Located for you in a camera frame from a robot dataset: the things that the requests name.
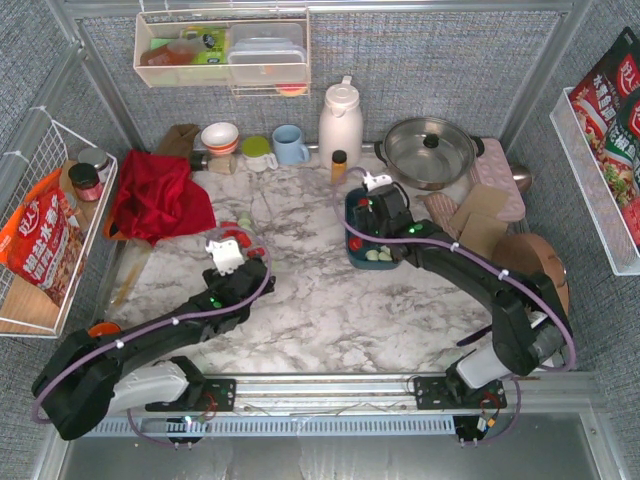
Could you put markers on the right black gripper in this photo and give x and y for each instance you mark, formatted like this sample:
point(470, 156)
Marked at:
point(368, 215)

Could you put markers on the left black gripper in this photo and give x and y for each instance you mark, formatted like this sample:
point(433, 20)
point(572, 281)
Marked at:
point(251, 275)

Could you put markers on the green coffee capsule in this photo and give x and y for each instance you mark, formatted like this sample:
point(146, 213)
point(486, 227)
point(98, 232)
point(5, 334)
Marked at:
point(372, 255)

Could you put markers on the teal storage basket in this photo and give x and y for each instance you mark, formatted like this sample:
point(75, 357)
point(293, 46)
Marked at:
point(356, 247)

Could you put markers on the brown cardboard sheet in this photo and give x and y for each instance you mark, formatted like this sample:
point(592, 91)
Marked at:
point(482, 233)
point(482, 199)

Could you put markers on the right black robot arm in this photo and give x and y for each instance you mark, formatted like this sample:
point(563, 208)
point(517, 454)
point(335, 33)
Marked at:
point(528, 322)

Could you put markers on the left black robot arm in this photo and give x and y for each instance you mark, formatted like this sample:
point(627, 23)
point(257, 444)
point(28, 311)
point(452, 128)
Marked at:
point(75, 388)

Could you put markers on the striped oven mitt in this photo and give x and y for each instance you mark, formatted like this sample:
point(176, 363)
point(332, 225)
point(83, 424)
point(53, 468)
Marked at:
point(441, 208)

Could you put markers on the orange spice bottle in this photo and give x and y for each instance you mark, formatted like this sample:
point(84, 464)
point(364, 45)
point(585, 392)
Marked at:
point(338, 166)

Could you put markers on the stainless steel pot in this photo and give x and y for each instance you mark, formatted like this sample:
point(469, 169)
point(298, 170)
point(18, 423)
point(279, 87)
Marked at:
point(428, 153)

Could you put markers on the white thermos jug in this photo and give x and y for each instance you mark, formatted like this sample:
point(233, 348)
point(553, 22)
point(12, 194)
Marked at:
point(341, 124)

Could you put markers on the pink egg tray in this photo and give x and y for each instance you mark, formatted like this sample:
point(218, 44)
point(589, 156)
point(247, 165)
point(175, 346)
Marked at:
point(492, 169)

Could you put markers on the red cloth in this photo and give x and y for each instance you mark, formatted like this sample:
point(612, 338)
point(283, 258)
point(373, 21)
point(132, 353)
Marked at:
point(157, 199)

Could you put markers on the pepper grinder bottle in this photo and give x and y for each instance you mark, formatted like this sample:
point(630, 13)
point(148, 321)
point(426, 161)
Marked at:
point(225, 164)

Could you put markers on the blue mug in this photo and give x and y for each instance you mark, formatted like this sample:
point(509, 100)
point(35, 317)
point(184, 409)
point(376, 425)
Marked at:
point(289, 146)

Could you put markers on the orange cup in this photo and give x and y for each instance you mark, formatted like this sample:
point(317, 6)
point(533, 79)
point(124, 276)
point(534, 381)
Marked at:
point(104, 328)

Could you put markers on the green lidded cup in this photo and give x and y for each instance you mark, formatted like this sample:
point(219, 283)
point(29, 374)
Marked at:
point(258, 155)

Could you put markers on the round wooden board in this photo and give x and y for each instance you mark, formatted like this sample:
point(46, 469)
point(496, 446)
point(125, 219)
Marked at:
point(529, 253)

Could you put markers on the white orange striped bowl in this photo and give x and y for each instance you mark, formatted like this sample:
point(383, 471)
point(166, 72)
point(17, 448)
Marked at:
point(220, 138)

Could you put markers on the brown paper bag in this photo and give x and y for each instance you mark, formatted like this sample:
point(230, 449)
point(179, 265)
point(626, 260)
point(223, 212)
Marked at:
point(178, 141)

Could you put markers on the dark lid jar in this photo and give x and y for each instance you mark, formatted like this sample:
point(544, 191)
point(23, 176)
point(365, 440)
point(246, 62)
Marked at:
point(86, 182)

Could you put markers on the silver lid jar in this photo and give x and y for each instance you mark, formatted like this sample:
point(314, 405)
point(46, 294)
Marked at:
point(98, 159)

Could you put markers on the red snack bag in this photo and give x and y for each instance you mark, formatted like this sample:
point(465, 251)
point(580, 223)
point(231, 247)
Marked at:
point(39, 244)

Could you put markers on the clear plastic container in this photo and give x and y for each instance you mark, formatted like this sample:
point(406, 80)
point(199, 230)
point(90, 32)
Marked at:
point(267, 53)

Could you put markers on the red seasoning packet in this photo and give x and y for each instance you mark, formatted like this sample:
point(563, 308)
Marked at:
point(606, 105)

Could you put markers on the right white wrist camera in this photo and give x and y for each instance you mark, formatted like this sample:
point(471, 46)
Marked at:
point(373, 182)

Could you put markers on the white wire side basket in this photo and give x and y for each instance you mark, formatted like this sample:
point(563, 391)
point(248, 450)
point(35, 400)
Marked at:
point(26, 311)

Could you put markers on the cream wall storage box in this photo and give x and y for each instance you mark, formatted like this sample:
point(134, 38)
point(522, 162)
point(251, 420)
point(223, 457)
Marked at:
point(163, 59)

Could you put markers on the white right wall basket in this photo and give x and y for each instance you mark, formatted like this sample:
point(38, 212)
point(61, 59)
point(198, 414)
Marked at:
point(615, 237)

